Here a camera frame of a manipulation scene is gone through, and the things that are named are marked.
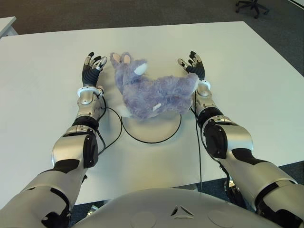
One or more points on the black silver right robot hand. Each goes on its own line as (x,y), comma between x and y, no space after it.
(196,69)

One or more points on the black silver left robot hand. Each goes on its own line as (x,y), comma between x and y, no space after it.
(91,73)

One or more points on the purple plush bunny doll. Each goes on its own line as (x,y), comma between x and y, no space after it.
(152,92)

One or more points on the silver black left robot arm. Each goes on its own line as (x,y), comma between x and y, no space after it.
(59,154)

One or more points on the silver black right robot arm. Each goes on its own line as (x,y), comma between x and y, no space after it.
(237,140)

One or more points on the white plate black rim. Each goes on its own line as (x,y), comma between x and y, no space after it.
(152,128)

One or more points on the black office chair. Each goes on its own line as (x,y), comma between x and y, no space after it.
(253,6)

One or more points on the white desk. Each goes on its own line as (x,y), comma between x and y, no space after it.
(7,26)

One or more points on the silver table leg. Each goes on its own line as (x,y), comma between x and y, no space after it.
(95,207)

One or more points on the grey robot torso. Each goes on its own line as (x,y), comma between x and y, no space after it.
(166,206)

